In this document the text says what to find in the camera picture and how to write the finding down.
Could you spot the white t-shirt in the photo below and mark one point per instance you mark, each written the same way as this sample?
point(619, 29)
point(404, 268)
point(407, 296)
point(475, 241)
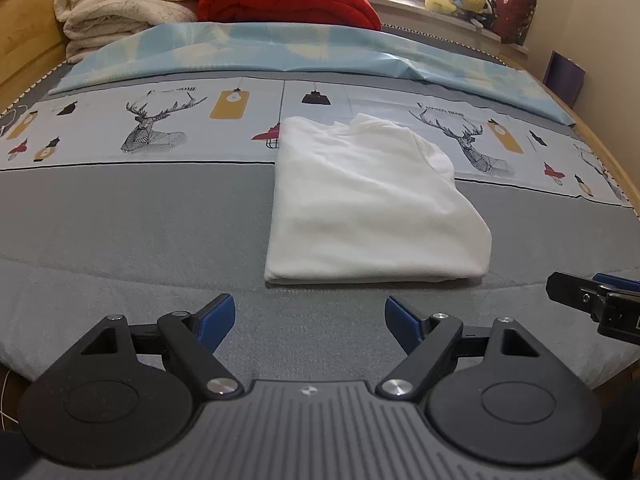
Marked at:
point(369, 202)

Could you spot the dark red cushion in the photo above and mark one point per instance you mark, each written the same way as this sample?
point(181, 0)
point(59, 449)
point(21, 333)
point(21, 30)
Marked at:
point(513, 19)

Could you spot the light blue patterned quilt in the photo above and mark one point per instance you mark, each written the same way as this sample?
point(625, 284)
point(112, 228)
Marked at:
point(176, 48)

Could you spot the grey deer print bed sheet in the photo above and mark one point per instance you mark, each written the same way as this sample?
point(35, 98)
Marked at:
point(142, 240)

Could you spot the cream folded blanket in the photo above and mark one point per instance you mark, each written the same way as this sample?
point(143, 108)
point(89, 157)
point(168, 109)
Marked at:
point(90, 25)

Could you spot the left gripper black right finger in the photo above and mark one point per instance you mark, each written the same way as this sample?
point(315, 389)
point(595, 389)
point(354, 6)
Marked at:
point(495, 393)

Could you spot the wooden bed frame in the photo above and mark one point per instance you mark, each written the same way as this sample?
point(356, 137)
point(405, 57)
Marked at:
point(235, 117)

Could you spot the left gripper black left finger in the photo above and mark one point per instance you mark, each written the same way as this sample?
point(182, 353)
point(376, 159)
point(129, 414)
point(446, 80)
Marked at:
point(126, 392)

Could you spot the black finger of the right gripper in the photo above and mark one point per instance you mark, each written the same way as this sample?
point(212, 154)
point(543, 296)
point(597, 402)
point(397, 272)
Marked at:
point(617, 281)
point(578, 293)

